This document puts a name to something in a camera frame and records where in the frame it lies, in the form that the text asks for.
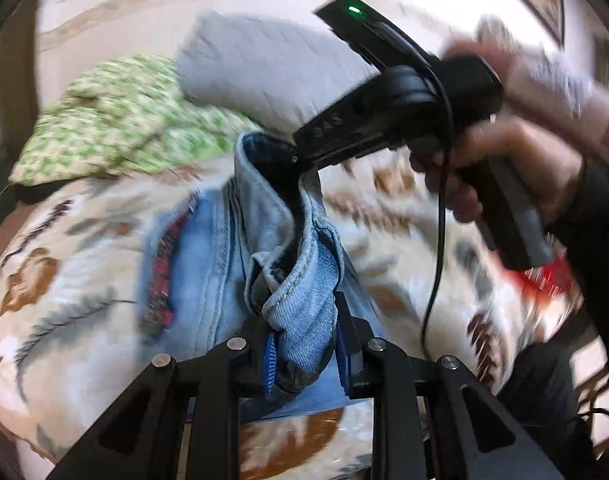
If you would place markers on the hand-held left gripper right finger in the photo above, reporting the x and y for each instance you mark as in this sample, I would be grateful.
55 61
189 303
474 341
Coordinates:
342 360

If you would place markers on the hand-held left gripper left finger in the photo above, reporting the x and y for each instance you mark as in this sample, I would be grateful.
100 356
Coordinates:
270 366

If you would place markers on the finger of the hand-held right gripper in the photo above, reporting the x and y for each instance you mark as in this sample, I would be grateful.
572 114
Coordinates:
334 130

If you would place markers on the blue denim pants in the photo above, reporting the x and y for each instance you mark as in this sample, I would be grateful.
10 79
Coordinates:
224 260

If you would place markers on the person's right hand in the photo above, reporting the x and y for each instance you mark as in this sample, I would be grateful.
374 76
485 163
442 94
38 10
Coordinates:
514 160

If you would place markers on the grey pillow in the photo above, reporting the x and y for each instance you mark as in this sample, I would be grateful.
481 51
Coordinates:
264 70

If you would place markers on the leaf print blanket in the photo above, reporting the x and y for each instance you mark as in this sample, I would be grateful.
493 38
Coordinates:
84 310

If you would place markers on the red packet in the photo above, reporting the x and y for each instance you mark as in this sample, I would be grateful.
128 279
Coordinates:
549 277

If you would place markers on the person's leg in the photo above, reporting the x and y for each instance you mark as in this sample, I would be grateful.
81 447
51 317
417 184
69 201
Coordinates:
544 410

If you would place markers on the green floral cloth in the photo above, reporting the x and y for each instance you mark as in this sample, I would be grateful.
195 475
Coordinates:
114 120

